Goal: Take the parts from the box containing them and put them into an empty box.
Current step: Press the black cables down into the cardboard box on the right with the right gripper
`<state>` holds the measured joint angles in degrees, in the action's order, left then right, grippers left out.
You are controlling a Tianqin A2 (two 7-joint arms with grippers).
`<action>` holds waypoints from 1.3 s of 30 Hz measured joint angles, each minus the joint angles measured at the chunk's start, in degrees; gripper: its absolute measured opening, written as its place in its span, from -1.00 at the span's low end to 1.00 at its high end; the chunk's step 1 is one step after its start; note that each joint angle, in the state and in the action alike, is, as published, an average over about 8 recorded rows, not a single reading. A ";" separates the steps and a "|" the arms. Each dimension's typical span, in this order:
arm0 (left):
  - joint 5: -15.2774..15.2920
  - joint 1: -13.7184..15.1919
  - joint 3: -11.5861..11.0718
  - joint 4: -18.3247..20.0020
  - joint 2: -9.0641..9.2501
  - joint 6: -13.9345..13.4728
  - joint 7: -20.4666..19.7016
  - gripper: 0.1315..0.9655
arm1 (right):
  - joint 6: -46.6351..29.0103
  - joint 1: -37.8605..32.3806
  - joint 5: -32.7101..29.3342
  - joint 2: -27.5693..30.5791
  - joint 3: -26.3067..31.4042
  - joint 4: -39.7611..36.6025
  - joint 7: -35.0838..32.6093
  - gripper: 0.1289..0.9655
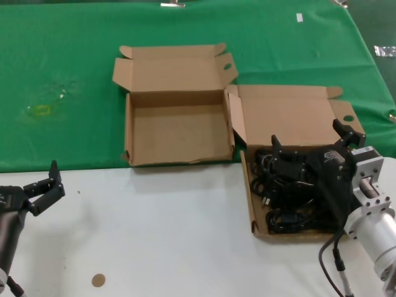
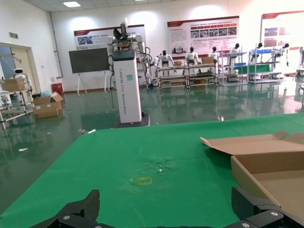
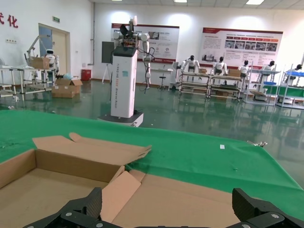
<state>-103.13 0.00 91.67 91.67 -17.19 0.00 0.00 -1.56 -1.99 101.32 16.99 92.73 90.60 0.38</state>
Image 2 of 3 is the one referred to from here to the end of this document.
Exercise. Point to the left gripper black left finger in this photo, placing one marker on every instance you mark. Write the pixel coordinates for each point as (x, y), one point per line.
(80, 211)

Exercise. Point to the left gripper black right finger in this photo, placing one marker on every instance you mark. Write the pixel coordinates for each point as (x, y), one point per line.
(249, 209)

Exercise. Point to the empty-start open cardboard box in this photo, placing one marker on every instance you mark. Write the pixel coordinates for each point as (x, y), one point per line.
(261, 164)

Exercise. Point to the closed cardboard shipping box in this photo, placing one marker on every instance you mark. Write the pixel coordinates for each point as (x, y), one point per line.
(45, 112)

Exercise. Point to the open cardboard shipping box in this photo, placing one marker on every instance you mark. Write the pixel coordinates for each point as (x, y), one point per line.
(51, 101)

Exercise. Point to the green tablecloth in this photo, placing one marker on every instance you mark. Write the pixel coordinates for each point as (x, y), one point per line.
(118, 161)

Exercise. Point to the metal tablecloth clip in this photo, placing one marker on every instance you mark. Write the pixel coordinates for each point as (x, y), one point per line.
(86, 131)
(221, 118)

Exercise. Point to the small white scrap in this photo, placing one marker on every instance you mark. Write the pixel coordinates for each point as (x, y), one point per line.
(160, 170)

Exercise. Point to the grey metal shelf rack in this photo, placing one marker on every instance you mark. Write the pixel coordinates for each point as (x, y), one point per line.
(263, 71)
(231, 71)

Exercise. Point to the small white round-head robot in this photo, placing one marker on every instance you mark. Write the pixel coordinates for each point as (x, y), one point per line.
(18, 74)

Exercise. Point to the dark display board on stand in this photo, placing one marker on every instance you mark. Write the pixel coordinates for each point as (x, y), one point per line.
(88, 60)

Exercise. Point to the white humanoid robot black head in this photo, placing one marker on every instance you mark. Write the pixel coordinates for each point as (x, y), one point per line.
(286, 51)
(214, 53)
(164, 59)
(235, 50)
(192, 56)
(258, 48)

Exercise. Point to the beige door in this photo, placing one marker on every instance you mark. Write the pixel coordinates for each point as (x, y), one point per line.
(21, 61)

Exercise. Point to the small red-white info poster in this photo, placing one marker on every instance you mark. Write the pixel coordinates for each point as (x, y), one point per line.
(95, 38)

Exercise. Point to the wide red-white info poster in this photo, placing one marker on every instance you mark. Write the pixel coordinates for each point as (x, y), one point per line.
(204, 35)

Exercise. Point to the tall red-white info poster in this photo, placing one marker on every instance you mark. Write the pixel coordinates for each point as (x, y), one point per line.
(280, 31)

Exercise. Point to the green exit sign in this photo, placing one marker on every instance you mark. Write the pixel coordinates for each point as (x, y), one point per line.
(13, 35)

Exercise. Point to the ceiling light panel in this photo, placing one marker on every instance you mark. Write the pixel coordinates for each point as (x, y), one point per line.
(71, 4)

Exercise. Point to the white tube frame rack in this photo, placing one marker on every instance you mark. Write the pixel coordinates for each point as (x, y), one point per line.
(21, 104)

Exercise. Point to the tube frame workbench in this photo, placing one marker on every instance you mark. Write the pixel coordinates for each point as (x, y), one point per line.
(171, 76)
(202, 74)

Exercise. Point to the grey wall pipe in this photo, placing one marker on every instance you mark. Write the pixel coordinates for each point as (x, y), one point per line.
(55, 47)

